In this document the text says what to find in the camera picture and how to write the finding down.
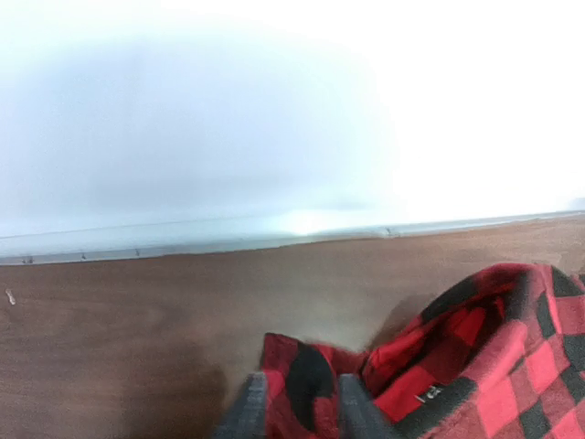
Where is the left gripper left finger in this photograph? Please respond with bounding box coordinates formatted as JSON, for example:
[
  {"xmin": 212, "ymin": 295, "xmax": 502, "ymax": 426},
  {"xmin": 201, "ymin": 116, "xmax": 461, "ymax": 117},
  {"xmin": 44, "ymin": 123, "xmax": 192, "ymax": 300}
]
[{"xmin": 212, "ymin": 372, "xmax": 268, "ymax": 439}]

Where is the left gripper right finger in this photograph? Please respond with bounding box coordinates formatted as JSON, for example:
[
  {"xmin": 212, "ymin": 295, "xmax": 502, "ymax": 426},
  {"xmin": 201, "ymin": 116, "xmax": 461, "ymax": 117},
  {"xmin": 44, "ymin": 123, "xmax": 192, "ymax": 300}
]
[{"xmin": 339, "ymin": 374, "xmax": 398, "ymax": 439}]

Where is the red black plaid shirt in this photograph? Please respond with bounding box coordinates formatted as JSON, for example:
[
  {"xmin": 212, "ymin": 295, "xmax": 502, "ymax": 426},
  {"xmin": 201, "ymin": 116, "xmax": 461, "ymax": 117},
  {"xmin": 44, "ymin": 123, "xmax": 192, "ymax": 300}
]
[{"xmin": 261, "ymin": 263, "xmax": 584, "ymax": 438}]

